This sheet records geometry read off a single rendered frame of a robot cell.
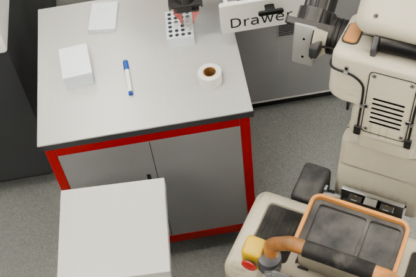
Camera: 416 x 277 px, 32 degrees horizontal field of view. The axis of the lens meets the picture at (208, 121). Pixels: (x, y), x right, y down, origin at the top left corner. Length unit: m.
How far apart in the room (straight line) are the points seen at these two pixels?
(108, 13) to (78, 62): 0.25
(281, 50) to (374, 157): 1.04
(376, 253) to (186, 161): 0.79
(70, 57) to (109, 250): 0.65
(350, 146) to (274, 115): 1.22
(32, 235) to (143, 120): 0.94
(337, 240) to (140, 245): 0.50
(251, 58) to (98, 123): 0.88
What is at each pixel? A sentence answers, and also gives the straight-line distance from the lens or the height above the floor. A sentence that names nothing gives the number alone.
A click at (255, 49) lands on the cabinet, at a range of 2.76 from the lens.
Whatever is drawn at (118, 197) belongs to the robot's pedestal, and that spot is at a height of 0.76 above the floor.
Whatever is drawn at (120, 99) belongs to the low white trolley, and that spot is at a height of 0.76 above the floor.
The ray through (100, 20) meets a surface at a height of 0.78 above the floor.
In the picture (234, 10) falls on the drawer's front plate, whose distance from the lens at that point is 2.14.
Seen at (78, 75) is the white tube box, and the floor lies 0.81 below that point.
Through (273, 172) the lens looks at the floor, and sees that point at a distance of 2.86.
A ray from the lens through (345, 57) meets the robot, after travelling 1.56.
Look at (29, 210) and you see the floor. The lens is 2.94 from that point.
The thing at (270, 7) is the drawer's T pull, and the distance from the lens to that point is 2.14.
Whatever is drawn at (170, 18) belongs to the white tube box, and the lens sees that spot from 2.31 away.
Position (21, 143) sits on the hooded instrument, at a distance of 2.77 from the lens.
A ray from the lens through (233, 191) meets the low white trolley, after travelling 2.41.
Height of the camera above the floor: 2.36
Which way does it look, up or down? 51 degrees down
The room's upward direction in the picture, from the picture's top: 8 degrees counter-clockwise
